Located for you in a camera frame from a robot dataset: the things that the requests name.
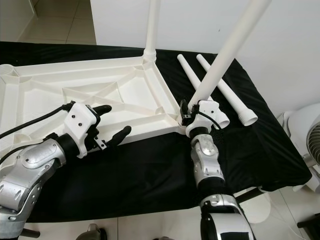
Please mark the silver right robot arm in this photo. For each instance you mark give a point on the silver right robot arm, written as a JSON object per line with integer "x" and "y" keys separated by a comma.
{"x": 210, "y": 165}

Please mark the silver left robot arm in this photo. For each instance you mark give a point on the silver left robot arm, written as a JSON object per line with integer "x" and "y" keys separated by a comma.
{"x": 30, "y": 165}

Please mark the black table cloth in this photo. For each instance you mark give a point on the black table cloth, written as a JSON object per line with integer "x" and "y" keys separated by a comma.
{"x": 155, "y": 170}

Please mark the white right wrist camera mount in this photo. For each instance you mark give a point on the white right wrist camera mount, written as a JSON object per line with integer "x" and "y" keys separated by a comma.
{"x": 207, "y": 110}

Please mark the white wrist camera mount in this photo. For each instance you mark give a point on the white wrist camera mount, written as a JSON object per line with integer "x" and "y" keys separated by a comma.
{"x": 80, "y": 122}
{"x": 207, "y": 110}

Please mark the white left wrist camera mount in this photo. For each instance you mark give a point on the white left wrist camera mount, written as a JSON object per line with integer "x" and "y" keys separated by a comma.
{"x": 80, "y": 122}

